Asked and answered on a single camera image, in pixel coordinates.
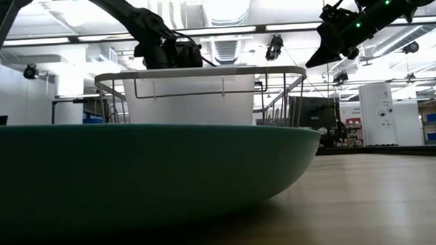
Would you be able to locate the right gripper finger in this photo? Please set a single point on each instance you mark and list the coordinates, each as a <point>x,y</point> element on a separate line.
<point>333,54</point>
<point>327,36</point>

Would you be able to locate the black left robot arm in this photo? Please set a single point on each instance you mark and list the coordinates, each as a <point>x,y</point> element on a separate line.
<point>127,9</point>

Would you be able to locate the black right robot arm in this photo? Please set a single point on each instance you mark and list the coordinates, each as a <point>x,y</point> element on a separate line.
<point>381,11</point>

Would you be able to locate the translucent white cutlery holder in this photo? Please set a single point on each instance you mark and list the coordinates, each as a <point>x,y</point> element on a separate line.
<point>188,105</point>

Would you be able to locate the ceiling light strip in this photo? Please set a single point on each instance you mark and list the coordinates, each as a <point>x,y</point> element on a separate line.
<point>429,20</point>
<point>218,30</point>
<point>37,41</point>

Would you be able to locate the ceiling vent grille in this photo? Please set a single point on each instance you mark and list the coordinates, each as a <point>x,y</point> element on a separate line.
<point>226,51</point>

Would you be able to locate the white kiosk cabinet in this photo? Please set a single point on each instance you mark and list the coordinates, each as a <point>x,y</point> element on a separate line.
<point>377,113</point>

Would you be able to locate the red printed boxes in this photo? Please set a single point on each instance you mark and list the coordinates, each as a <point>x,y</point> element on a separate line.
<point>353,132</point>

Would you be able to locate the black desk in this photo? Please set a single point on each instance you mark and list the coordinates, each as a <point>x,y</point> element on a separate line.
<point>75,101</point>

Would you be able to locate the white partition panel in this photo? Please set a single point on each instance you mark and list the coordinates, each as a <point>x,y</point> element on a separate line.
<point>409,123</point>

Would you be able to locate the large teal plate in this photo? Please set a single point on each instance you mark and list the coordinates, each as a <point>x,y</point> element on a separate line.
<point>132,169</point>

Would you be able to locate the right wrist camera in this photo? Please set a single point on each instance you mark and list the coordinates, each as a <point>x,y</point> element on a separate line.
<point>332,14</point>

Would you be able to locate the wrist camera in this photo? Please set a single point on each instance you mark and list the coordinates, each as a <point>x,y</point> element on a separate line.
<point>332,14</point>
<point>189,54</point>

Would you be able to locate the black ceiling camera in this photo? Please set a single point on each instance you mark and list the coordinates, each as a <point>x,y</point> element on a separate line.
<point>411,47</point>
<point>31,72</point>
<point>274,47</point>
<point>341,78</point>

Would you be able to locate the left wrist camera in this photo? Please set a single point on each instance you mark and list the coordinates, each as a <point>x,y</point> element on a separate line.
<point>189,54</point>

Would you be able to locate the ceiling air duct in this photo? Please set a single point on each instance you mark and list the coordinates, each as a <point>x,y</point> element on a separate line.
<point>226,7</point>

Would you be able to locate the black aluminium table frame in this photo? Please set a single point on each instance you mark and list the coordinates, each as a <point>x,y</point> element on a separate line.
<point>386,151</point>

